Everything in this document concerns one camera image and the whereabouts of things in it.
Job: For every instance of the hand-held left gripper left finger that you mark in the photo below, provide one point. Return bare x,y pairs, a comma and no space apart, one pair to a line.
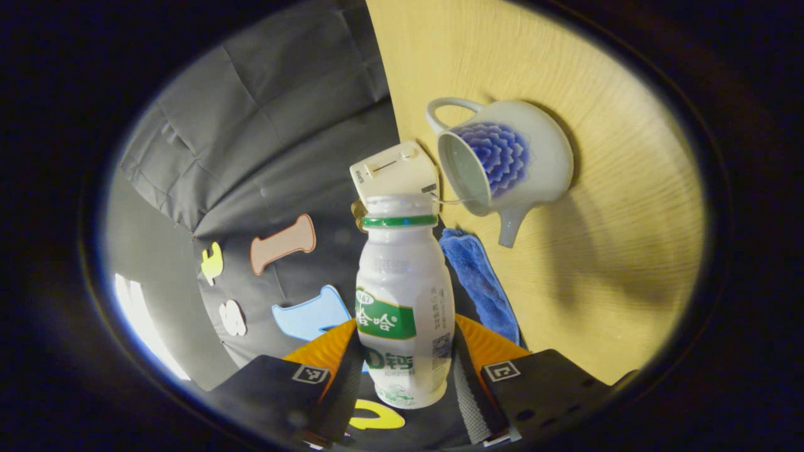
342,395

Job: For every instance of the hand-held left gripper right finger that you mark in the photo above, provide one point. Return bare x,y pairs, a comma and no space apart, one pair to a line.
468,389

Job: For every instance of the white water bottle green label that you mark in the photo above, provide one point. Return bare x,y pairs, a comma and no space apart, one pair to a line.
402,282

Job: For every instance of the white blue-patterned teacup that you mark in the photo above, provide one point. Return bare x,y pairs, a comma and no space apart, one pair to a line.
540,163

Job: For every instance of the blue towel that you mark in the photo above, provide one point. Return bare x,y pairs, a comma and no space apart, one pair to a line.
483,282

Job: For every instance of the brown toast slice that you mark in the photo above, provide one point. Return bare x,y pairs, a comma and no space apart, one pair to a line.
359,216

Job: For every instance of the white toaster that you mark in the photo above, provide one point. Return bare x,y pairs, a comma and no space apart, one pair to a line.
392,169

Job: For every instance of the black backdrop cloth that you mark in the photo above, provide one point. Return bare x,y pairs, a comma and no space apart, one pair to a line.
264,138

